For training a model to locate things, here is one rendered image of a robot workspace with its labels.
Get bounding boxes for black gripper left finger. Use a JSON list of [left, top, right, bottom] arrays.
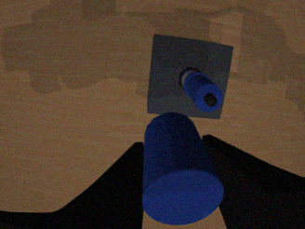
[[0, 141, 144, 229]]

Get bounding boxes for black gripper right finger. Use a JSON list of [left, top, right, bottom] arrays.
[[202, 134, 305, 229]]

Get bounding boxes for dark grey square block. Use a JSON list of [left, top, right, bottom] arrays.
[[148, 35, 233, 119]]

